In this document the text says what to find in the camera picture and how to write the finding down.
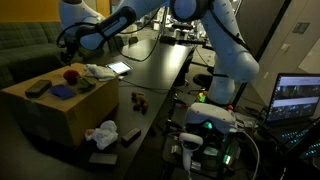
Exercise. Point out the dark eraser block on box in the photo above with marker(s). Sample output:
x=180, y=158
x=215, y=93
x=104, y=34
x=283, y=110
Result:
x=38, y=88

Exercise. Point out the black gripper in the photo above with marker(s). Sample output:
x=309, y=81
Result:
x=69, y=50

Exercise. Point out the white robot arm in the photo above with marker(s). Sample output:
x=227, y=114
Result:
x=85, y=28

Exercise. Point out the green plaid sofa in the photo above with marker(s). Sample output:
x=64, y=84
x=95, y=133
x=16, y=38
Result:
x=20, y=41

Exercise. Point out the dark block at table edge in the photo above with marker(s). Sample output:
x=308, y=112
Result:
x=102, y=158

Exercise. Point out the white VR controller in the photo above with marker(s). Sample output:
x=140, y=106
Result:
x=190, y=143

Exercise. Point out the white VR headset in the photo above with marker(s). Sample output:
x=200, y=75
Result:
x=221, y=119

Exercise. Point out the white plastic bag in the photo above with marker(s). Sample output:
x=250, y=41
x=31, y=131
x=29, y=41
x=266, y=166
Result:
x=105, y=135

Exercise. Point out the white cloth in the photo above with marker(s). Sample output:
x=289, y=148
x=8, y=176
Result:
x=99, y=72

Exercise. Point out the brown plush toy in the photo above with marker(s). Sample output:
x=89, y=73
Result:
x=141, y=102

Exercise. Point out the cardboard box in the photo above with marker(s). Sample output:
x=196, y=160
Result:
x=62, y=121

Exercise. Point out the blue sponge cloth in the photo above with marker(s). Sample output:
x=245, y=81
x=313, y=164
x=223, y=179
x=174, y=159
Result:
x=62, y=91

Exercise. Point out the red plush ball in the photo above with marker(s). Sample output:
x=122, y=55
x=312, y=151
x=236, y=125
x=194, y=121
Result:
x=71, y=76

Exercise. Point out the tablet with lit screen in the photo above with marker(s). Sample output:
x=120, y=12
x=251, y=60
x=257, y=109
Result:
x=119, y=67

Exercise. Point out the open laptop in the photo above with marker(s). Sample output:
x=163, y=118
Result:
x=289, y=115

